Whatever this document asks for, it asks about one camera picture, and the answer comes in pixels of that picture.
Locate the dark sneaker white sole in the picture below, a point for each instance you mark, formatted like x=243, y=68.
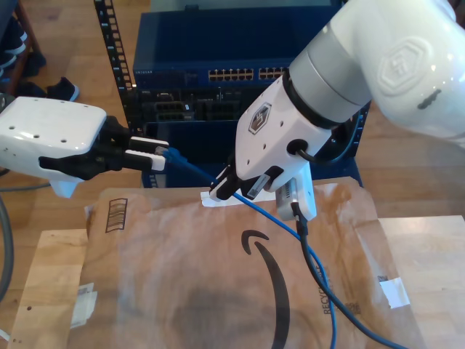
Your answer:
x=31, y=89
x=14, y=36
x=67, y=87

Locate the dark blue base box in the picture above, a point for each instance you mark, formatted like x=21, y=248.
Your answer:
x=181, y=180

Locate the black rack server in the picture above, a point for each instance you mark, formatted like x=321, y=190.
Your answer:
x=174, y=105

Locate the wooden shoe rack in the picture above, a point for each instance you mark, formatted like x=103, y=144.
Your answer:
x=28, y=25

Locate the brown paper mailer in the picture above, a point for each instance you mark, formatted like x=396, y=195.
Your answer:
x=163, y=283

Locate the grey flat panel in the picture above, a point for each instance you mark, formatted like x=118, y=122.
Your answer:
x=236, y=5

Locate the black server rack frame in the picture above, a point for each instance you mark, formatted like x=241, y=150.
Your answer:
x=109, y=43

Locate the blue network switch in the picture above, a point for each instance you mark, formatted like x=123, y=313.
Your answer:
x=218, y=43

